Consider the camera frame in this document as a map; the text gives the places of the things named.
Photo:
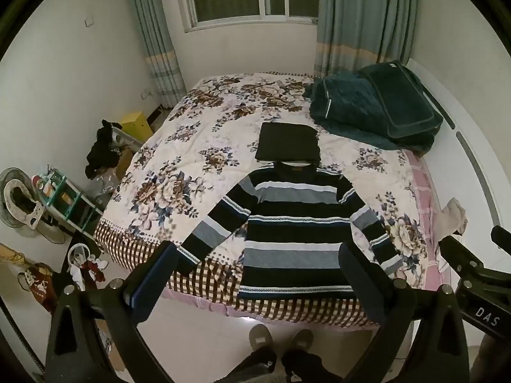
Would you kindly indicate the teal shelf cart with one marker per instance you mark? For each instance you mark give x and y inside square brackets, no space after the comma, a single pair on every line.
[68,199]

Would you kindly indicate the person's leg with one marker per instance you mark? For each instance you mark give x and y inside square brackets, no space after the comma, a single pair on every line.
[257,367]
[307,367]

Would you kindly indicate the floral quilt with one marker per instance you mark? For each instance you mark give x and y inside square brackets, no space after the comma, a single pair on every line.
[191,155]

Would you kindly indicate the standing fan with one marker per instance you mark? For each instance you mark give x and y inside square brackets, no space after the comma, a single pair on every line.
[20,203]

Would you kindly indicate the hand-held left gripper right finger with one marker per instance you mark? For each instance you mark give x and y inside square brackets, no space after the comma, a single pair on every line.
[373,303]

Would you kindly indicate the person's left leg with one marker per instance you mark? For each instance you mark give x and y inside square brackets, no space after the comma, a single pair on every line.
[257,367]

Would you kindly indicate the beige cloth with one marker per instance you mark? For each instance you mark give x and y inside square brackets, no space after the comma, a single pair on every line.
[453,215]

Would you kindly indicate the folded black garment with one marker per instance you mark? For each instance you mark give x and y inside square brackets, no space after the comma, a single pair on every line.
[287,141]

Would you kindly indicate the white headboard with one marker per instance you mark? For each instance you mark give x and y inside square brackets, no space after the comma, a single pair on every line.
[471,159]

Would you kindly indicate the red printed bag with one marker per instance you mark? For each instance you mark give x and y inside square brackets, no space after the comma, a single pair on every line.
[40,287]

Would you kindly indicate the dark green cushion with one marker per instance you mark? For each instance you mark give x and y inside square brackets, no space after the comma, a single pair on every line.
[403,95]

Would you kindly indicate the grey-blue striped curtain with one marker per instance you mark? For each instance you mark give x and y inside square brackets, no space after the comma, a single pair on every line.
[359,16]
[155,28]

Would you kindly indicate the striped knit sweater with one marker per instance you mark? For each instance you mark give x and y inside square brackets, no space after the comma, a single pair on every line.
[295,243]

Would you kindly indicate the pink checked bed sheet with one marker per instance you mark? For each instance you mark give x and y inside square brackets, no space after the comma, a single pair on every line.
[423,195]

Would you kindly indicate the brown cardboard box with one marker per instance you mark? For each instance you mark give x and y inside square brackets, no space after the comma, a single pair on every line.
[125,163]

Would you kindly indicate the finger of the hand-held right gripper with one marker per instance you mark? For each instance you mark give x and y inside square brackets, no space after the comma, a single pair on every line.
[502,236]
[459,253]

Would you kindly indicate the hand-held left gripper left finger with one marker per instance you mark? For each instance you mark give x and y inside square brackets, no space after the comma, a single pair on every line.
[133,297]

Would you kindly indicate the black clothes pile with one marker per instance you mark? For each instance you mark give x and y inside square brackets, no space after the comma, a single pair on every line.
[102,151]

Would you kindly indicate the wall socket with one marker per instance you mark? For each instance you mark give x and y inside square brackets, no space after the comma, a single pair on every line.
[146,95]

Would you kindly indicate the person's right leg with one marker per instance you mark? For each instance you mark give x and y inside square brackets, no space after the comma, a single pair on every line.
[307,367]

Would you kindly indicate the person's right slipper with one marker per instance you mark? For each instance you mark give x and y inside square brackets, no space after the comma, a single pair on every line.
[300,341]

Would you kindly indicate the dark green quilted blanket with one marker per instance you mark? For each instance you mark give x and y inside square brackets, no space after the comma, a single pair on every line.
[339,107]

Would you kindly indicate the yellow box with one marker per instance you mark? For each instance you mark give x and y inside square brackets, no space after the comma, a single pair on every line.
[135,125]

